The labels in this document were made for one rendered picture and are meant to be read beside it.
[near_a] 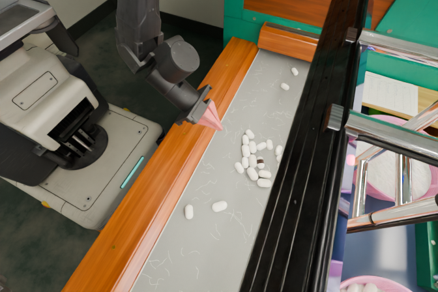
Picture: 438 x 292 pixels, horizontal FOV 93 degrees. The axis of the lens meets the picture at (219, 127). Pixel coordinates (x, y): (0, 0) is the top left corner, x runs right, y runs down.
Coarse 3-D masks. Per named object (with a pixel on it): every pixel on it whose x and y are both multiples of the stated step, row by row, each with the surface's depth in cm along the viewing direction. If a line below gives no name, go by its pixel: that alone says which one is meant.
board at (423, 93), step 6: (420, 90) 67; (426, 90) 67; (432, 90) 67; (420, 96) 66; (426, 96) 66; (432, 96) 66; (420, 102) 64; (426, 102) 64; (432, 102) 64; (378, 108) 64; (384, 108) 63; (420, 108) 63; (396, 114) 63; (402, 114) 62; (432, 126) 61
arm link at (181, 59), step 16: (128, 48) 38; (160, 48) 36; (176, 48) 35; (192, 48) 37; (128, 64) 41; (144, 64) 39; (160, 64) 38; (176, 64) 34; (192, 64) 37; (176, 80) 39
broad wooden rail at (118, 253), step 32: (224, 64) 75; (224, 96) 68; (192, 128) 61; (160, 160) 56; (192, 160) 57; (128, 192) 51; (160, 192) 51; (128, 224) 48; (160, 224) 49; (96, 256) 44; (128, 256) 44; (64, 288) 41; (96, 288) 41; (128, 288) 43
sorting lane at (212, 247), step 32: (256, 64) 79; (288, 64) 79; (256, 96) 70; (288, 96) 70; (224, 128) 64; (256, 128) 64; (288, 128) 64; (224, 160) 58; (192, 192) 54; (224, 192) 54; (256, 192) 54; (192, 224) 50; (224, 224) 50; (256, 224) 50; (160, 256) 46; (192, 256) 46; (224, 256) 46; (160, 288) 43; (192, 288) 43; (224, 288) 43
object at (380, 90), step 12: (372, 84) 68; (384, 84) 68; (396, 84) 68; (408, 84) 68; (372, 96) 65; (384, 96) 65; (396, 96) 65; (408, 96) 65; (396, 108) 63; (408, 108) 63
